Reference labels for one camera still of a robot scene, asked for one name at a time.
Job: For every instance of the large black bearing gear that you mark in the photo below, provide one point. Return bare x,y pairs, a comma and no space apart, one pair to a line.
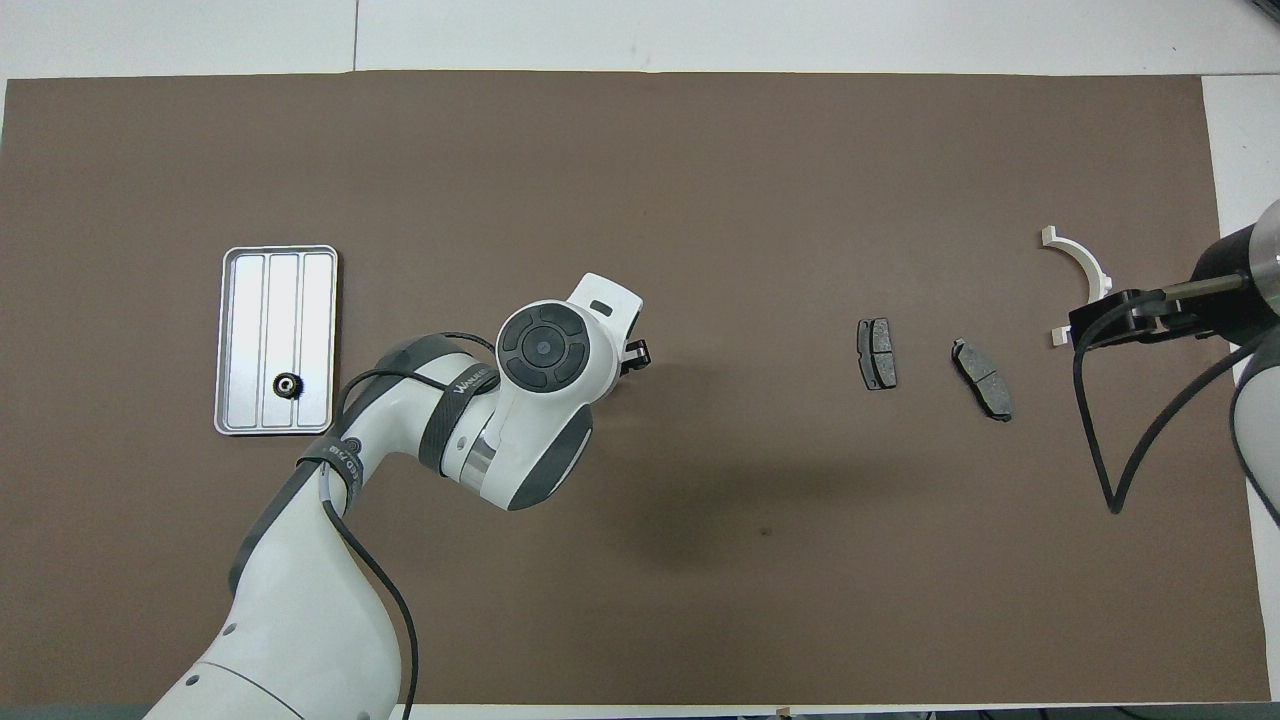
287,385

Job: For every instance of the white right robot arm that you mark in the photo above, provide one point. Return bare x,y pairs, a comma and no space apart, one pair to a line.
1265,440

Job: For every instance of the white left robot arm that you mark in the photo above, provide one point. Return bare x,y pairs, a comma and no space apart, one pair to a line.
300,620

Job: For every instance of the short dark brake pad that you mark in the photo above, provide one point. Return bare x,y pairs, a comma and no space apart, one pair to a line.
877,353

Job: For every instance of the long dark brake pad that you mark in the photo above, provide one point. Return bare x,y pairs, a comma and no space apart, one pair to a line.
982,378

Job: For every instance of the silver metal tray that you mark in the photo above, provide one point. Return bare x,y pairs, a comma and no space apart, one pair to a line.
250,340

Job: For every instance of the brown table mat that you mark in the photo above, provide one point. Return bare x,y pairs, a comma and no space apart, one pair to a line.
700,200

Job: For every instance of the white curved plastic bracket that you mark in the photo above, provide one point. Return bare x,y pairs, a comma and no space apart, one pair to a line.
1085,258

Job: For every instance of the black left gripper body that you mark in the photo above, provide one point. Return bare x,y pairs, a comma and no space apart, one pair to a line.
636,355

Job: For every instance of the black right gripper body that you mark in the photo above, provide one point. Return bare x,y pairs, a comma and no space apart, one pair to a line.
1230,300

